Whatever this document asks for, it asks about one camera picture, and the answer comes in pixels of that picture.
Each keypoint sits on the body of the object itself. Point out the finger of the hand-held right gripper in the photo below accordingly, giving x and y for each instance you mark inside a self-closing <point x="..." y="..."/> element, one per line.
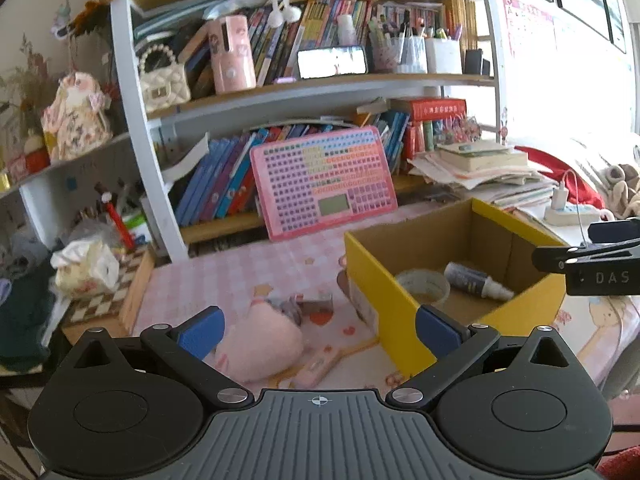
<point x="555" y="259"/>

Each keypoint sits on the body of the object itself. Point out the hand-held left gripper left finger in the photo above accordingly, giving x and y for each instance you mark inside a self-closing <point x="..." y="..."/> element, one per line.
<point x="202" y="332"/>

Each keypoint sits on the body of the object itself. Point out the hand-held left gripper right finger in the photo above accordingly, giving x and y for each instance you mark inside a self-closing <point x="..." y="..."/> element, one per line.
<point x="440" y="332"/>

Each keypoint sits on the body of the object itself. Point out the pink plush toy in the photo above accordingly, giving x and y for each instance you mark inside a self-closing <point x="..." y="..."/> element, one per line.
<point x="260" y="340"/>

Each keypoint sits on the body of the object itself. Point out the yellow cardboard box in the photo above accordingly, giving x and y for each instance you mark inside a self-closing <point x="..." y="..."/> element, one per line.
<point x="380" y="285"/>

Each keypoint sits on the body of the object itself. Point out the light blue toy truck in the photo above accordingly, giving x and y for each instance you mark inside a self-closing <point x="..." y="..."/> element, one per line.
<point x="290" y="307"/>

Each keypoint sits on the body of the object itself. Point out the small pink carton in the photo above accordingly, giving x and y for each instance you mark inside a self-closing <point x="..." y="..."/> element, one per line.
<point x="320" y="362"/>

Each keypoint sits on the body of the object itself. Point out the white power strip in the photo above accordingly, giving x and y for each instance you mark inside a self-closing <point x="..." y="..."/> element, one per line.
<point x="575" y="215"/>

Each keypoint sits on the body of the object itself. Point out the small dark spray bottle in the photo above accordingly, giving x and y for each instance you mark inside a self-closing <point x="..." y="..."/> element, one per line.
<point x="465" y="277"/>

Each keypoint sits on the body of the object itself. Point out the clear tape roll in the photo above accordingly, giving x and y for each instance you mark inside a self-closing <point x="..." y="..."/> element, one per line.
<point x="407" y="280"/>

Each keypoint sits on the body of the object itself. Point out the pink checked tablecloth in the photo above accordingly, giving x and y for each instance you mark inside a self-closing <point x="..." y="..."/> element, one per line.
<point x="225" y="270"/>

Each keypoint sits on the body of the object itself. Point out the red cloth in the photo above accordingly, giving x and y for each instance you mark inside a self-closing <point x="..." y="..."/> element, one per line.
<point x="580" y="180"/>

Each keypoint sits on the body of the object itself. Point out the checkered wooden box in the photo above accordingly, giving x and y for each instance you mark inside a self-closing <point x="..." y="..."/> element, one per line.
<point x="125" y="285"/>

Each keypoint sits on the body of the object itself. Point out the beige plush toy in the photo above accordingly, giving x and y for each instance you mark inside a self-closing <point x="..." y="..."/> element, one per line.
<point x="622" y="190"/>

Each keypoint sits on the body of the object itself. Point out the stack of papers and booklets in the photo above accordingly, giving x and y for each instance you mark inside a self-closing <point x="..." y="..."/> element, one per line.
<point x="480" y="182"/>

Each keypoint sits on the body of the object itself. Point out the thick beige book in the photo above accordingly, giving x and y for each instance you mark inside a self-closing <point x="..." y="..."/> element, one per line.
<point x="482" y="157"/>

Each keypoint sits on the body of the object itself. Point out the white plastic bag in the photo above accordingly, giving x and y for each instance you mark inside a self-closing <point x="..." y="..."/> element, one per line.
<point x="82" y="270"/>

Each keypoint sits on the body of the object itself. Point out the red bottle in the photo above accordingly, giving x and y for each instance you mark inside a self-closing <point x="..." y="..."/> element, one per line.
<point x="120" y="222"/>

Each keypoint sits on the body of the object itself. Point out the row of blue thin books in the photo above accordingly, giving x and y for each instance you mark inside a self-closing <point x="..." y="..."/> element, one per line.
<point x="215" y="180"/>

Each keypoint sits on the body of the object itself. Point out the dark clothes pile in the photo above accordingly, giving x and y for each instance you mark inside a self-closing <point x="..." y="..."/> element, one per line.
<point x="25" y="320"/>

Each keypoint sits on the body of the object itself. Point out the white wooden bookshelf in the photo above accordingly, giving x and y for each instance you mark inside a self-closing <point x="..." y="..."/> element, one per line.
<point x="145" y="160"/>

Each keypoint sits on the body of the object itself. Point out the pink toy keyboard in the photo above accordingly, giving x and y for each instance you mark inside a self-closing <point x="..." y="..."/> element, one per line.
<point x="310" y="185"/>

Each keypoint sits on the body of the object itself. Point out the thick red dictionary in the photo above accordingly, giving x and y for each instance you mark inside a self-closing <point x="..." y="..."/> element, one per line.
<point x="430" y="109"/>

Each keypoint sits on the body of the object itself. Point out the white side shelf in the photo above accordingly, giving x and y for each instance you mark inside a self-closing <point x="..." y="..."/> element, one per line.
<point x="75" y="165"/>

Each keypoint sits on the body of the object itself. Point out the white pen cup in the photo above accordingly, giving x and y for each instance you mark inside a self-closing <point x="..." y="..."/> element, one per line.
<point x="444" y="57"/>

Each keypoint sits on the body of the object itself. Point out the doll in floral dress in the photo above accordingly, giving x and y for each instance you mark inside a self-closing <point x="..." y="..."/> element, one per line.
<point x="75" y="120"/>

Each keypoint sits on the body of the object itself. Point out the white quilted handbag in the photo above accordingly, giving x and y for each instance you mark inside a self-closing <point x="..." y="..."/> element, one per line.
<point x="162" y="85"/>

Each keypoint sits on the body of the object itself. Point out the clear pink pen cup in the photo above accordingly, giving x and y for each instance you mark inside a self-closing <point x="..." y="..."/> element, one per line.
<point x="385" y="57"/>

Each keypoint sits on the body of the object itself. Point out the pink printed cylinder case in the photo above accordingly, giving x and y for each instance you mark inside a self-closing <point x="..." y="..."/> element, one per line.
<point x="232" y="55"/>

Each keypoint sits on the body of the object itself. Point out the black framed mirror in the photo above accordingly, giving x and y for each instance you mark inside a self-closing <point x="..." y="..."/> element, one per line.
<point x="332" y="62"/>

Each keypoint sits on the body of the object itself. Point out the dried flower bunch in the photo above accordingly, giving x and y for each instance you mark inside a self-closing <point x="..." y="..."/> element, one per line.
<point x="22" y="80"/>

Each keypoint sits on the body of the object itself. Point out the row of colourful upright books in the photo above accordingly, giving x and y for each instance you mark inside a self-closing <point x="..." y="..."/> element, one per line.
<point x="320" y="25"/>

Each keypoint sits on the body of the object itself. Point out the wall poster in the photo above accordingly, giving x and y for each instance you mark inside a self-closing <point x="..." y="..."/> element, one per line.
<point x="527" y="22"/>

